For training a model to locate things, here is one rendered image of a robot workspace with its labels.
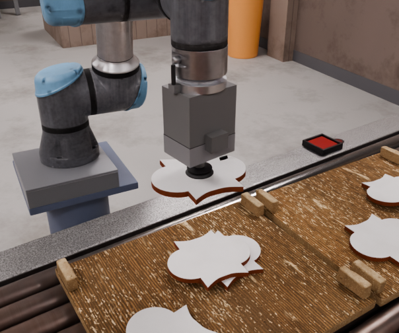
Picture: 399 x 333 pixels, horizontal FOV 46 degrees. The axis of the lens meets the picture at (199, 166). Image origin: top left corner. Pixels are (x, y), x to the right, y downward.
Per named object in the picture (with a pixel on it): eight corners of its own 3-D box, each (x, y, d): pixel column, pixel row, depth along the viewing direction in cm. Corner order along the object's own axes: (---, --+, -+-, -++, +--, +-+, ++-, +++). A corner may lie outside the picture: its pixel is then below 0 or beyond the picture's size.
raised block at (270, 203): (253, 200, 100) (254, 189, 98) (260, 197, 101) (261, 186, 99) (271, 214, 95) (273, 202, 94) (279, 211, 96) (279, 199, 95)
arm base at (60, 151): (31, 152, 123) (24, 117, 118) (83, 138, 131) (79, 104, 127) (54, 174, 113) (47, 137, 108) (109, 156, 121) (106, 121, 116)
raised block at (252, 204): (239, 204, 98) (240, 193, 97) (246, 201, 99) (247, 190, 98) (257, 218, 94) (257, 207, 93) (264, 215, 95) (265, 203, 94)
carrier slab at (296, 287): (55, 275, 82) (54, 268, 81) (243, 205, 101) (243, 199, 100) (146, 446, 56) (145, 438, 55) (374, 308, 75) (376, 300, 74)
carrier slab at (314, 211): (250, 203, 101) (250, 197, 101) (378, 157, 120) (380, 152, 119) (380, 307, 75) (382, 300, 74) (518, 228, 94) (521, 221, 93)
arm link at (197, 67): (240, 45, 61) (190, 56, 57) (238, 78, 63) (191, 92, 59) (203, 34, 66) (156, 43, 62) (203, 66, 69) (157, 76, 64)
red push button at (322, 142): (306, 145, 127) (306, 141, 126) (321, 140, 130) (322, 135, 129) (322, 154, 123) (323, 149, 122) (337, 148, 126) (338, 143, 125)
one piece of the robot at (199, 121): (199, 76, 56) (199, 192, 64) (253, 63, 61) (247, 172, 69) (154, 59, 63) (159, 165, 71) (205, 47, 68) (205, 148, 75)
